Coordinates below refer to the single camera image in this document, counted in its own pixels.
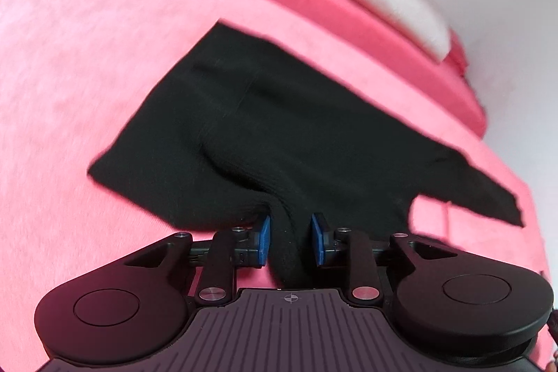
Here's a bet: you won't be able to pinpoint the pale pink pillow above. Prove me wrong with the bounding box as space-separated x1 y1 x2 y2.
353 0 451 63

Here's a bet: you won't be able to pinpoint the black pants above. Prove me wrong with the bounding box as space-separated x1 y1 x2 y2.
88 24 522 287

